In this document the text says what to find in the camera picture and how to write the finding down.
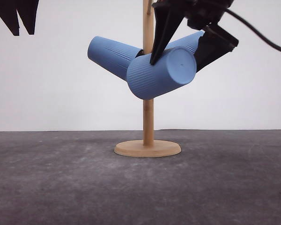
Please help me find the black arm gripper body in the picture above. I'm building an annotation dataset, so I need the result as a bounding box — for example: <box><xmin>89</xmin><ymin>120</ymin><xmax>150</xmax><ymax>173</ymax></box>
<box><xmin>152</xmin><ymin>0</ymin><xmax>234</xmax><ymax>29</ymax></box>

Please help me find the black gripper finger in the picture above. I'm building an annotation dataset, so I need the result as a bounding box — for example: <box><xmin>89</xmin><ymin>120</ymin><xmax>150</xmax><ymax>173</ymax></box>
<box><xmin>0</xmin><ymin>0</ymin><xmax>20</xmax><ymax>36</ymax></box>
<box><xmin>150</xmin><ymin>1</ymin><xmax>186</xmax><ymax>65</ymax></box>
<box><xmin>16</xmin><ymin>0</ymin><xmax>39</xmax><ymax>35</ymax></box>
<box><xmin>195</xmin><ymin>25</ymin><xmax>239</xmax><ymax>72</ymax></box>

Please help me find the blue ribbed cup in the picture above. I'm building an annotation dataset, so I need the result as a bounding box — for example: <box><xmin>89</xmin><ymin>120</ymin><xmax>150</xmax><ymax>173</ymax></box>
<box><xmin>126</xmin><ymin>47</ymin><xmax>197</xmax><ymax>100</ymax></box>
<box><xmin>165</xmin><ymin>30</ymin><xmax>205</xmax><ymax>54</ymax></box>
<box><xmin>88</xmin><ymin>36</ymin><xmax>142</xmax><ymax>82</ymax></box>

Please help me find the wooden cup tree stand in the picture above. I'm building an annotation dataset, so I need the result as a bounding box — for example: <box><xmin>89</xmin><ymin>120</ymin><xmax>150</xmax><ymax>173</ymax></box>
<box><xmin>114</xmin><ymin>0</ymin><xmax>181</xmax><ymax>158</ymax></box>

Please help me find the dark grey table mat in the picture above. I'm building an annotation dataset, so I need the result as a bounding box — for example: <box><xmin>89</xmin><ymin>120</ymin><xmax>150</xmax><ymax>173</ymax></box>
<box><xmin>0</xmin><ymin>129</ymin><xmax>281</xmax><ymax>225</ymax></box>

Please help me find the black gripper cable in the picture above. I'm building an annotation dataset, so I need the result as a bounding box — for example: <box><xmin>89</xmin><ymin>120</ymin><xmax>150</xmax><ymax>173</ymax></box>
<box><xmin>226</xmin><ymin>8</ymin><xmax>281</xmax><ymax>52</ymax></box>

